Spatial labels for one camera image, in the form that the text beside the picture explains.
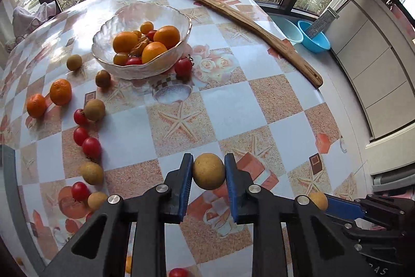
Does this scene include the orange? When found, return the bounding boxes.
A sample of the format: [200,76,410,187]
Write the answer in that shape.
[141,42,168,64]
[112,31,139,54]
[153,25,181,50]

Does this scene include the white crumpled cloth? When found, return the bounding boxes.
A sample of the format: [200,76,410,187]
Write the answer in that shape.
[12,1,57,37]

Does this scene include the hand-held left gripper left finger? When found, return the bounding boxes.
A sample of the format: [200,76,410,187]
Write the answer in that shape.
[39,153,195,277]

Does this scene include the long wooden back scratcher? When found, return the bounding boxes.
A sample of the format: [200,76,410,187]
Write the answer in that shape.
[148,0,323,89]

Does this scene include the tan round longan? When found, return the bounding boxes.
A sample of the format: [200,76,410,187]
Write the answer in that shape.
[79,161,105,186]
[192,153,226,190]
[308,192,329,212]
[84,99,106,122]
[66,54,83,71]
[87,192,108,212]

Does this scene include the scalloped glass bowl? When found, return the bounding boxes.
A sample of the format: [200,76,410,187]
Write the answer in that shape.
[91,1,192,80]

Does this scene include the bright blue plastic basin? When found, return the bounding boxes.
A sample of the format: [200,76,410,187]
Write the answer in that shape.
[297,20,331,53]

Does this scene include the metal long-handled brush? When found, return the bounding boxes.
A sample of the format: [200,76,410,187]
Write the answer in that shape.
[305,0,385,39]

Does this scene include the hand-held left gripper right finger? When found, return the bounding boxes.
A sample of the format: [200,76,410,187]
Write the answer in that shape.
[224,152,367,277]

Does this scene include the pale blue plastic basin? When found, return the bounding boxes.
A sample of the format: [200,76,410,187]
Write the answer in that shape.
[268,16,305,46]

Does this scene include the checkered starfish tablecloth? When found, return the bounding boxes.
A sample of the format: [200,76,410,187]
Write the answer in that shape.
[0,0,359,277]

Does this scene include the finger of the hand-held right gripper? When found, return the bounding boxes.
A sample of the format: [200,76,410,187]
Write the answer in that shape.
[324,214,361,242]
[325,195,364,220]

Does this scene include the orange cherry tomato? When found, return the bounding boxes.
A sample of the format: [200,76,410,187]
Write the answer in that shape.
[113,52,130,66]

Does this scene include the brown husked physalis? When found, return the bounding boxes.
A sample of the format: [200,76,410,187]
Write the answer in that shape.
[130,36,153,56]

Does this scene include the dark brown longan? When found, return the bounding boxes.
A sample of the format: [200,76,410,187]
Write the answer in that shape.
[95,70,112,88]

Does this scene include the orange mandarin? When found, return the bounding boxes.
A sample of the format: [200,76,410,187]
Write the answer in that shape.
[49,78,72,106]
[26,93,47,119]

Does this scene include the white cabinet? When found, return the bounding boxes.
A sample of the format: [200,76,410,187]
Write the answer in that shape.
[324,0,415,144]

